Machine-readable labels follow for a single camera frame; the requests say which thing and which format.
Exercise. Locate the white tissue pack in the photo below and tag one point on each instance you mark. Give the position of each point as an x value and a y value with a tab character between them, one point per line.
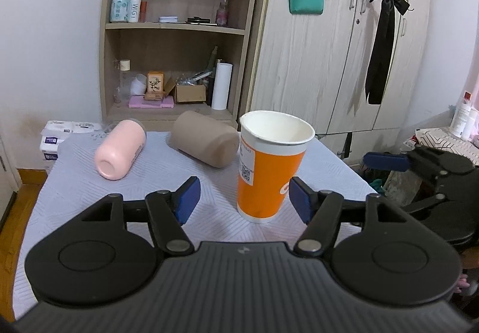
71	127

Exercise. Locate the wooden bookshelf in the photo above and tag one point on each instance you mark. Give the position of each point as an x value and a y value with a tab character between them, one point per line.
179	45

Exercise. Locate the white paper roll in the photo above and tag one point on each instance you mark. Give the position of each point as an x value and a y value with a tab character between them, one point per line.
221	86

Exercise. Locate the pink cup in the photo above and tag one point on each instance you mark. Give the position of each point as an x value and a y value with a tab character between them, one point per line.
119	149

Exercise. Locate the white teal-label jar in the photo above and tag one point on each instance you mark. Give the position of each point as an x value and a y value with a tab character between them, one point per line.
119	9

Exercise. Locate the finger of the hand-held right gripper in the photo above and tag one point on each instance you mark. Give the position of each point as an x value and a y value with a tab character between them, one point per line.
424	204
385	161

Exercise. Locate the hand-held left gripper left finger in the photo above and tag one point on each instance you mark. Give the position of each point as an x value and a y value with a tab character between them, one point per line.
187	200

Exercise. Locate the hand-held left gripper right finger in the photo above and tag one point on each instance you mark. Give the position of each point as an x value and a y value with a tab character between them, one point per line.
301	202

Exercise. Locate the clear bottle beige cap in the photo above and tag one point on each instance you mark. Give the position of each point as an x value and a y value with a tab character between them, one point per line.
122	82

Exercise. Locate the wooden flower-print box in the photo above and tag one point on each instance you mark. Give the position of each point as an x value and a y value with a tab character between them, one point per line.
155	84

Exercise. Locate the open cardboard box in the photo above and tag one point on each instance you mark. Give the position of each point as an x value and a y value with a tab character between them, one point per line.
189	93

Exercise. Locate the small white cup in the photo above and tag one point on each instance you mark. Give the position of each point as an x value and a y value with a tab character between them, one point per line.
138	85

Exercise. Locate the pink flat box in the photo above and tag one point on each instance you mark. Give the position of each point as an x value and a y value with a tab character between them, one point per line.
149	103

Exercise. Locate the purple-print tissue pack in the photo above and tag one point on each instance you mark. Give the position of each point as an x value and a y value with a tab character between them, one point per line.
49	148

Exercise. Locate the patterned cloth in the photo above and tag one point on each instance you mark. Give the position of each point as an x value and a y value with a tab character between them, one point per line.
441	142

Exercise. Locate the white lotion bottle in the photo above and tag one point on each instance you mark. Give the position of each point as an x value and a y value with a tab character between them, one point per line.
459	116

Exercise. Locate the orange paper cup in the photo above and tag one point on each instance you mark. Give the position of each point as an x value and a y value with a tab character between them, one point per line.
264	176

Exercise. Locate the white flat tin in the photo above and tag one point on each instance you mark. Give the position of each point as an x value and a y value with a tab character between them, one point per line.
168	19

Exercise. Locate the wooden wardrobe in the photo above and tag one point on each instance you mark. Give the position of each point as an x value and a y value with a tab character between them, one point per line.
318	56

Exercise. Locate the white tall bottle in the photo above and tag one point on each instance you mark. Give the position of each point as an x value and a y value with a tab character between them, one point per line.
135	5

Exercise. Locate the white quilted table cloth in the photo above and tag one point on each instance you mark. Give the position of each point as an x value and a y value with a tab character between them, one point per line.
93	187

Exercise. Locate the tan cup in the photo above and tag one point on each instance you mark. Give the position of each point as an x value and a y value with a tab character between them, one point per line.
205	138

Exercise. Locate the person's right hand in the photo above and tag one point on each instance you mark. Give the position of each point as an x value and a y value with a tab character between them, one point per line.
463	282

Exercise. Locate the pink small bottle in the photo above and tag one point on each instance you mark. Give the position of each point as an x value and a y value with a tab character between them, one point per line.
222	15

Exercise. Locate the black flat items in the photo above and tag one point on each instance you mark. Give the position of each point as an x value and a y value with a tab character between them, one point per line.
200	20

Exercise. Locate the black ribbon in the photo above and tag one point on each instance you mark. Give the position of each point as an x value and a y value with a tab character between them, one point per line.
381	41

